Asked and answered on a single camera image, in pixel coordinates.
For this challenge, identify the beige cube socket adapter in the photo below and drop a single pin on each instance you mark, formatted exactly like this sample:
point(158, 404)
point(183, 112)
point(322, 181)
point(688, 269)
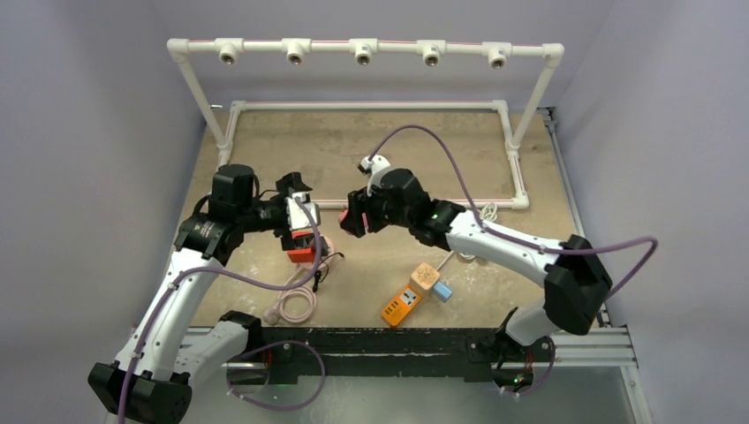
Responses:
point(424, 278)

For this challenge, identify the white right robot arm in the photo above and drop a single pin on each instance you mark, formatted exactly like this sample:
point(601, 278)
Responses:
point(574, 286)

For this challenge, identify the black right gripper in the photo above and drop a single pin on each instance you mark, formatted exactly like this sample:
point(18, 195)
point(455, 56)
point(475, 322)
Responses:
point(359, 212)

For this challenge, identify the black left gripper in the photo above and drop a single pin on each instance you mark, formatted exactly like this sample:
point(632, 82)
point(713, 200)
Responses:
point(291, 181)

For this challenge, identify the red cube socket adapter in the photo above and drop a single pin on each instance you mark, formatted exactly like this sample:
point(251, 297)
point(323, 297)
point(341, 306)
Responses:
point(302, 256)

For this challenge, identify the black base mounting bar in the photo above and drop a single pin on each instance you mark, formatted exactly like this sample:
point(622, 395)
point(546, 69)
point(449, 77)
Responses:
point(471, 354)

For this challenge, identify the black charger adapter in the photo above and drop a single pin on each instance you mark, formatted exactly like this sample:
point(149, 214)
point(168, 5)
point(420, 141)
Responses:
point(322, 272)

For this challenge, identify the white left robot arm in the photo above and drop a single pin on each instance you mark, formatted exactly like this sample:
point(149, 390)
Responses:
point(153, 377)

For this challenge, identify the aluminium rail frame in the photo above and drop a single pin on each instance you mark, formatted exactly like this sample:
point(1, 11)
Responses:
point(584, 386)

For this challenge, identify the pink square charger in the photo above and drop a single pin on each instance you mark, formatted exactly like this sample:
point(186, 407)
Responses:
point(348, 222)

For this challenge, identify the orange power strip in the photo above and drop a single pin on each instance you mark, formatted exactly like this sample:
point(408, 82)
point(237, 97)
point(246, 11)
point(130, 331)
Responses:
point(406, 300)

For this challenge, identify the blue square charger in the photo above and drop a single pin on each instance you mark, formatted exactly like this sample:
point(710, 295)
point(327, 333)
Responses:
point(442, 291)

